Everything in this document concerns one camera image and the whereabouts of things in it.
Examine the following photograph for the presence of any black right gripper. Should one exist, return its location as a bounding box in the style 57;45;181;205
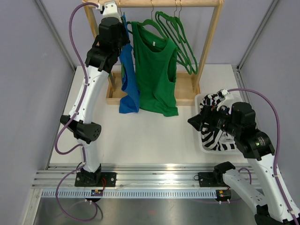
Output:
188;103;241;136

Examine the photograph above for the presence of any zebra striped tank top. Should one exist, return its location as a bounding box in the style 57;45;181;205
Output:
199;91;237;152

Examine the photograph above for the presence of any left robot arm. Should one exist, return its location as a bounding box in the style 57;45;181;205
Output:
60;17;130;187

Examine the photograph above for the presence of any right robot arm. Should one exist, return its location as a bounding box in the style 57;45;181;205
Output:
187;102;300;225

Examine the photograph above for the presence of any green hanger under blue top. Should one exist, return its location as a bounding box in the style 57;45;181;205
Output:
119;0;133;34

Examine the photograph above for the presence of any green tank top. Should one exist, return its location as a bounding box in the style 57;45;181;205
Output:
131;22;179;117

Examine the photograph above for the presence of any empty green hanger front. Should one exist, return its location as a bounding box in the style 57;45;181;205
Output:
155;10;198;75

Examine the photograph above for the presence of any empty green hanger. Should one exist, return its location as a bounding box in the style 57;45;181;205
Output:
155;10;198;75
165;10;198;75

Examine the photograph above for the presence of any empty green hanger rear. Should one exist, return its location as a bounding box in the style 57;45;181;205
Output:
165;10;198;75

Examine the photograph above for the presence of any blue tank top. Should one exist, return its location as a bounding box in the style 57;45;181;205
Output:
119;13;141;114

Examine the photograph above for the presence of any white plastic basket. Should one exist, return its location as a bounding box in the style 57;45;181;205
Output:
195;94;242;155

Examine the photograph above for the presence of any wooden clothes rack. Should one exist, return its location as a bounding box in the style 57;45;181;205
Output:
82;0;225;105

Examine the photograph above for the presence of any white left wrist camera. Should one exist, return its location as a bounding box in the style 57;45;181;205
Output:
96;1;122;23

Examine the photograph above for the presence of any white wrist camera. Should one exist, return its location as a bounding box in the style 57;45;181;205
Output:
217;89;237;111
96;1;122;23

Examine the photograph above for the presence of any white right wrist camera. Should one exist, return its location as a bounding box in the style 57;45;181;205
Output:
217;89;237;111

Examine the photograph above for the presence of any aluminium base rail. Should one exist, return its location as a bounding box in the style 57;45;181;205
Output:
31;163;261;189

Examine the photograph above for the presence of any white slotted cable duct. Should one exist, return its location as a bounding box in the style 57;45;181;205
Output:
42;189;217;199

